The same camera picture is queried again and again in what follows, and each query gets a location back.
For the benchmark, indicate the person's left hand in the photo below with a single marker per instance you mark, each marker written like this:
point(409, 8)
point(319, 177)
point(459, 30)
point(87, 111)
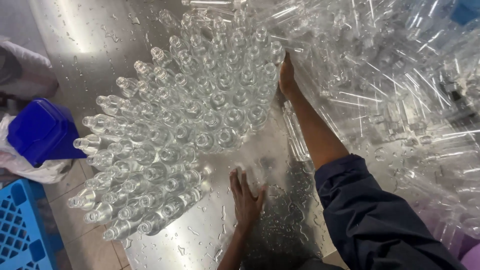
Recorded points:
point(245, 210)

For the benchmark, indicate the person's right hand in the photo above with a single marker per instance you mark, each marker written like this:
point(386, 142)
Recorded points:
point(288, 80)

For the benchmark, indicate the person's right fingers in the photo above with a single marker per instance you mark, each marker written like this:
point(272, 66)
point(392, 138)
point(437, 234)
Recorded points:
point(287, 62)

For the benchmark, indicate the clear plastic bottle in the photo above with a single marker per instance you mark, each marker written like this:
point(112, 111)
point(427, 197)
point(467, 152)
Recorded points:
point(296, 131)

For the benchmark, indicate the large clear bag of bottles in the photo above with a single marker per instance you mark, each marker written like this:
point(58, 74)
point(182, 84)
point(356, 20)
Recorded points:
point(382, 86)

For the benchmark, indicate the group of standing clear bottles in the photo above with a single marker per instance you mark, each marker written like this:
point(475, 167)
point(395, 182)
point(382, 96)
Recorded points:
point(176, 123)

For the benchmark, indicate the dark navy jacket sleeve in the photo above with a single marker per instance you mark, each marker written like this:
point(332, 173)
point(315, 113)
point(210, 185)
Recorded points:
point(375, 221)

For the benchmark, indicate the blue plastic container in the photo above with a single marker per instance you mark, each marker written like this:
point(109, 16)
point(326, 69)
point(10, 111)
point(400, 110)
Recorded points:
point(467, 10)

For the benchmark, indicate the blue plastic bin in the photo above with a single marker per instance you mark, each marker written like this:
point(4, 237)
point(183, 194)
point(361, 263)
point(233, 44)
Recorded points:
point(41, 131)

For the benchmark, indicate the white cloth sack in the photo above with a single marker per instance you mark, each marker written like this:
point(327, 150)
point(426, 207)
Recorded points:
point(22, 71)

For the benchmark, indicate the white plastic bag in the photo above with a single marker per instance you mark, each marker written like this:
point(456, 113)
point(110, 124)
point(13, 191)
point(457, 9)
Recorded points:
point(33, 170)

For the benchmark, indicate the blue plastic crate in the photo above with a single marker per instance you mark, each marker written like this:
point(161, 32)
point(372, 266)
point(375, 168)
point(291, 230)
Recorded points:
point(20, 228)

